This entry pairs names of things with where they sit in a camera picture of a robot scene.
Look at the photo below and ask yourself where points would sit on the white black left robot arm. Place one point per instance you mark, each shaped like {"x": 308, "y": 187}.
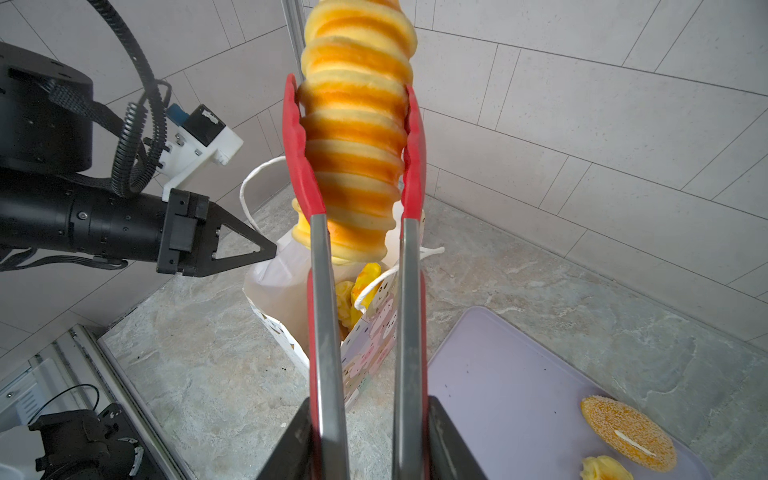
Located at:
{"x": 52, "y": 125}

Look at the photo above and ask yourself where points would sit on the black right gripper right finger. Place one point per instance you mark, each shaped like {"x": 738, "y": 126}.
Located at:
{"x": 449, "y": 458}

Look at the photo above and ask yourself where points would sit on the white cartoon animal paper bag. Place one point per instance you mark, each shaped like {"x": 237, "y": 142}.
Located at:
{"x": 277, "y": 289}

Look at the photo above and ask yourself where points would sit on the aluminium left corner profile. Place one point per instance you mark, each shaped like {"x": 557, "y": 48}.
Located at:
{"x": 294, "y": 16}

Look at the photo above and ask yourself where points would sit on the long toasted crust bread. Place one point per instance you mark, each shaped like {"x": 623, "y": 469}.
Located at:
{"x": 603, "y": 468}

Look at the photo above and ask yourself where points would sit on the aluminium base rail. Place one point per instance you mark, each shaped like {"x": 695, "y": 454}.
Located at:
{"x": 69, "y": 412}

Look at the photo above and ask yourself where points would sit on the red steel kitchen tongs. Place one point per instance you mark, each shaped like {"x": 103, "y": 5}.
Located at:
{"x": 410, "y": 427}

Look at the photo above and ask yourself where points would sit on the sesame oval bread bun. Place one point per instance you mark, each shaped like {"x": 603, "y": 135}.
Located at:
{"x": 630, "y": 432}

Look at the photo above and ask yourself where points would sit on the round yellow custard bun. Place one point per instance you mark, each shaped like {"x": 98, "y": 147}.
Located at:
{"x": 344, "y": 303}

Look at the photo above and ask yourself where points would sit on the yellow orange cone bread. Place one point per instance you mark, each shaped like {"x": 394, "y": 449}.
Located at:
{"x": 365, "y": 285}

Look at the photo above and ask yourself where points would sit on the lavender plastic tray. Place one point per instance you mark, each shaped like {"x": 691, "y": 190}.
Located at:
{"x": 516, "y": 405}

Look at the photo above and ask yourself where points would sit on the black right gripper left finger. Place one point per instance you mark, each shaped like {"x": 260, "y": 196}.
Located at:
{"x": 290, "y": 459}

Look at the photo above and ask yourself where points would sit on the striped spiral bread roll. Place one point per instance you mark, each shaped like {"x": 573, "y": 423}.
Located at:
{"x": 356, "y": 67}

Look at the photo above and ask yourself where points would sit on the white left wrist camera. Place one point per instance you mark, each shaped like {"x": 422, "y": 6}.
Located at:
{"x": 197, "y": 138}

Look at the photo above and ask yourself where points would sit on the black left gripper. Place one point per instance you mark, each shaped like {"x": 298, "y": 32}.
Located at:
{"x": 49, "y": 220}

